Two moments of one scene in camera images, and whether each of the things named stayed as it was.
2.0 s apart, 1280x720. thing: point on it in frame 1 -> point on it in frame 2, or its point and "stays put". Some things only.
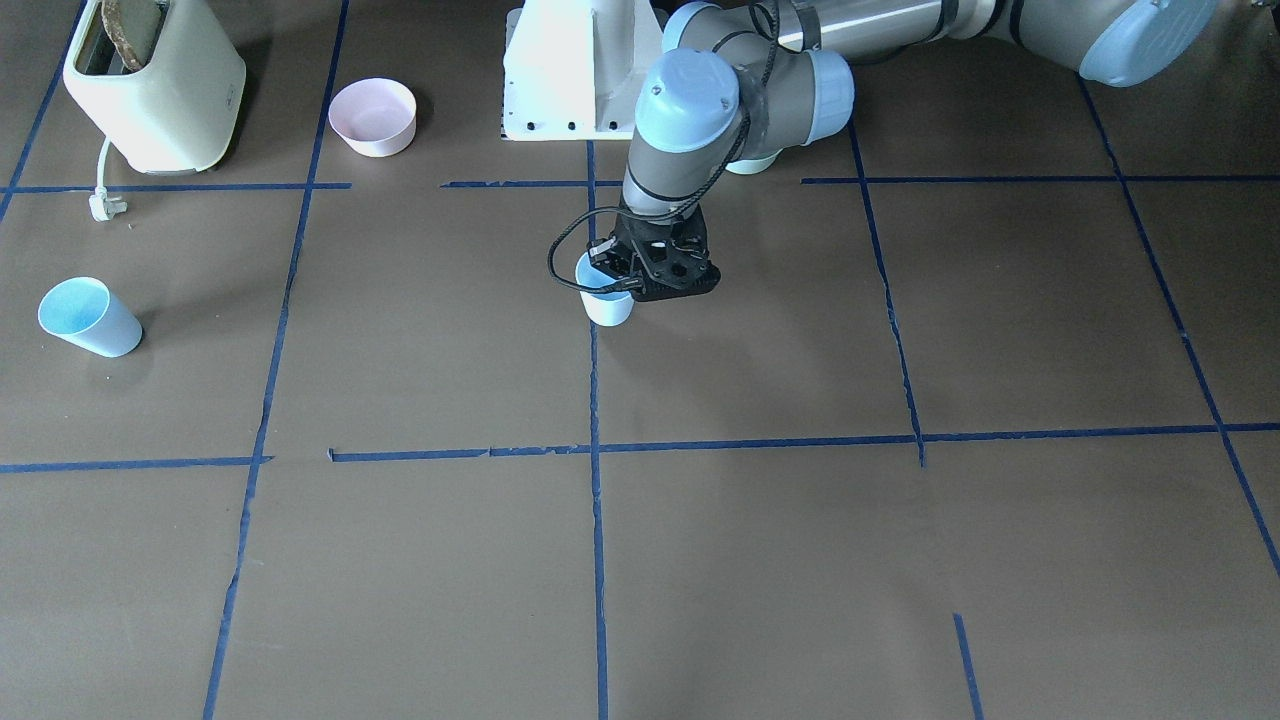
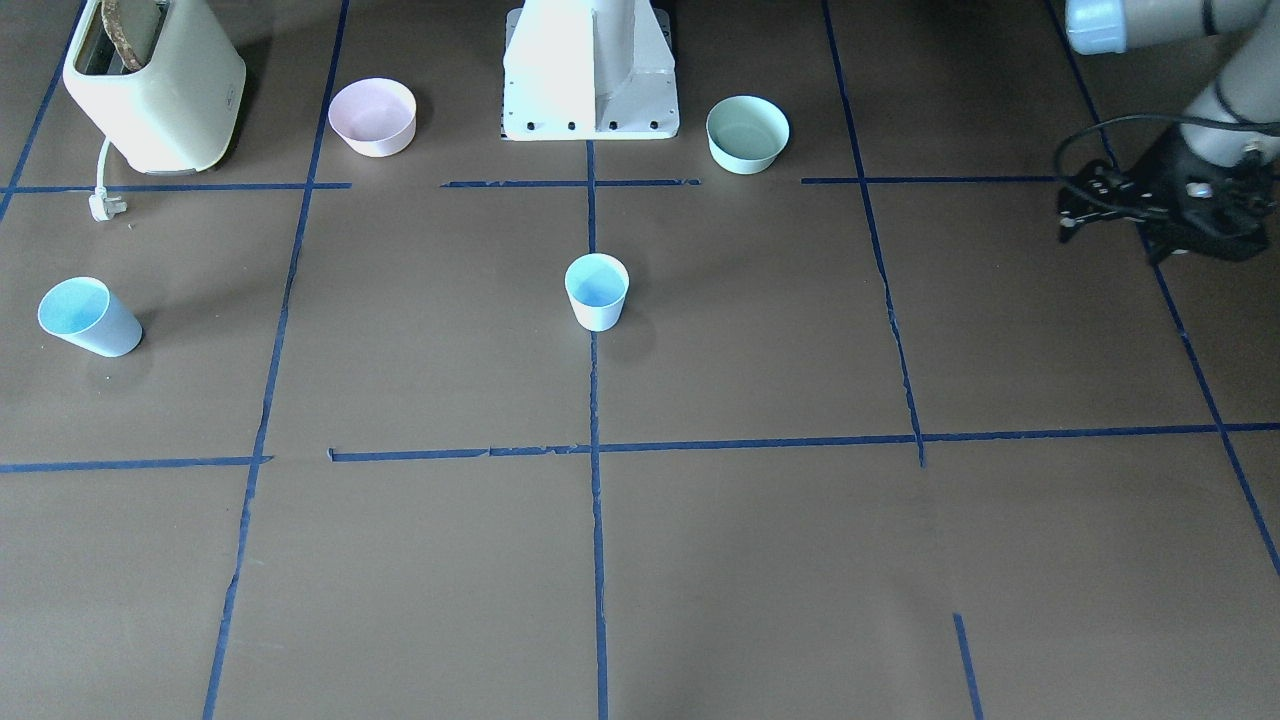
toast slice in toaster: (114, 18) stays put
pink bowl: (375, 116) stays put
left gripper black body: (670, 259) -> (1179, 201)
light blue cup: (84, 311) stays put
